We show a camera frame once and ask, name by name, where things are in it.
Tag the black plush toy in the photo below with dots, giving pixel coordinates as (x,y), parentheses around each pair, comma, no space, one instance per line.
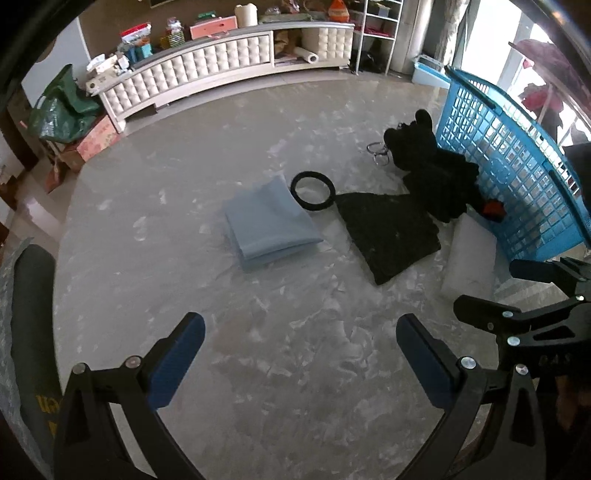
(429,170)

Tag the red and white packet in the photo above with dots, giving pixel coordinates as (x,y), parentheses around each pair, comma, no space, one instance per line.
(136,33)

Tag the black knitted cloth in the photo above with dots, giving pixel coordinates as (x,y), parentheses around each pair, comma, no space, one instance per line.
(388,235)

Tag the pink patterned cardboard box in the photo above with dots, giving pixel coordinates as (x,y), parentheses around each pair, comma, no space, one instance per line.
(97,138)

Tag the folded light blue cloth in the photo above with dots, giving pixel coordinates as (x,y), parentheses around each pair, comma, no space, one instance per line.
(272,221)

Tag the black bag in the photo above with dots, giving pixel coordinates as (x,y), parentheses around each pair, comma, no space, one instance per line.
(371,62)

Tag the green flat box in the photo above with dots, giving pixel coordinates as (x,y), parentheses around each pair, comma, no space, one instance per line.
(284,18)

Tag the checkered gift bag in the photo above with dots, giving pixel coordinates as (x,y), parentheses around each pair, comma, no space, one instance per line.
(174,33)

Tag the brown paper bag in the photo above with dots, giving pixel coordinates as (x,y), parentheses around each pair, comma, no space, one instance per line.
(288,44)

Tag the silver column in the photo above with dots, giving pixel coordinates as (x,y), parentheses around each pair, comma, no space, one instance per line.
(411,32)

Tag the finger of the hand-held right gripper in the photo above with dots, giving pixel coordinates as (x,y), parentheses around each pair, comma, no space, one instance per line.
(535,270)
(480,309)

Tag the green plastic bag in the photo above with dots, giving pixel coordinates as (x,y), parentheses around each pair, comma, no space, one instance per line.
(60,110)

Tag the light blue plastic tub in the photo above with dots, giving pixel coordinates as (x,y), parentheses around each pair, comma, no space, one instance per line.
(429,71)

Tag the red garment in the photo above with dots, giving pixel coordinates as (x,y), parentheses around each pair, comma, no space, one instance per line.
(542,97)

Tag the orange bag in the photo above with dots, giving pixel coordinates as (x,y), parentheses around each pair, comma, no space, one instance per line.
(338,11)

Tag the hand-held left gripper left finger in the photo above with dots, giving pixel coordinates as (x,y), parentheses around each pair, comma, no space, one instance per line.
(178,360)

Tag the pink drawer box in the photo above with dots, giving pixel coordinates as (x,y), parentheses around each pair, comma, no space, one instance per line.
(213,27)

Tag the clear glass object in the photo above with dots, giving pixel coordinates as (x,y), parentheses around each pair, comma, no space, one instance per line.
(383,162)

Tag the white paper roll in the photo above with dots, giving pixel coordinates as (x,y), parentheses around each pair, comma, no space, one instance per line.
(307,55)

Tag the teal box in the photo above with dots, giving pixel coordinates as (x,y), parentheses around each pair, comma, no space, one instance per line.
(138,53)

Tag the white tufted cabinet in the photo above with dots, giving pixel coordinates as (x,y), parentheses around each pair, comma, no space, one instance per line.
(184,74)

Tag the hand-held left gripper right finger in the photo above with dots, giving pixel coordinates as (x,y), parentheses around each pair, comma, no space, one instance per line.
(425,364)

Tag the white boxes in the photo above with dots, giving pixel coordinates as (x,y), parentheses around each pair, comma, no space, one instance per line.
(106,71)

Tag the pink cloth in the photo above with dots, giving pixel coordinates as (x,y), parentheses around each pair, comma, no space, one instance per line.
(538,53)

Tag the brown cardboard box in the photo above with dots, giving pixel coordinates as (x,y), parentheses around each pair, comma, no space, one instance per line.
(64,161)

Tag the blue plastic laundry basket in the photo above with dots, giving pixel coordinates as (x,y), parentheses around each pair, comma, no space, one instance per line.
(496,167)

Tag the dark grey chair back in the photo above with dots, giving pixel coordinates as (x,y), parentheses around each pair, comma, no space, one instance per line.
(34,332)

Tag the white plastic jug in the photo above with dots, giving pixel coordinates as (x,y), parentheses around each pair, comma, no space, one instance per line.
(246,16)

